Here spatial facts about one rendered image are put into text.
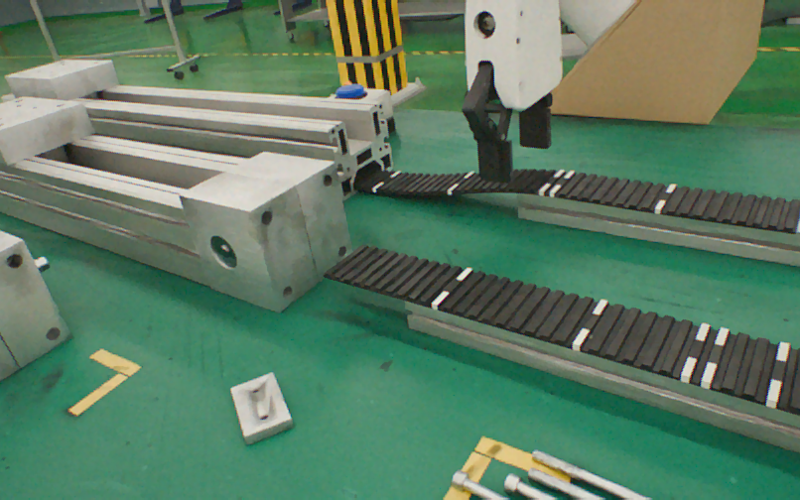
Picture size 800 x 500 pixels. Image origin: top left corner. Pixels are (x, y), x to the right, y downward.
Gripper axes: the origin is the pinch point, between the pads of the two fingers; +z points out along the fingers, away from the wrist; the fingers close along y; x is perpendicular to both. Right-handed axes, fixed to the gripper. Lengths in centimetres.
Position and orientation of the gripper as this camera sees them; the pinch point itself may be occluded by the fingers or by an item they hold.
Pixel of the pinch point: (516, 151)
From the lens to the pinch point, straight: 57.8
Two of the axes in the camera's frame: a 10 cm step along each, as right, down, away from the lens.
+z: 1.4, 8.6, 4.9
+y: 5.8, -4.7, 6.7
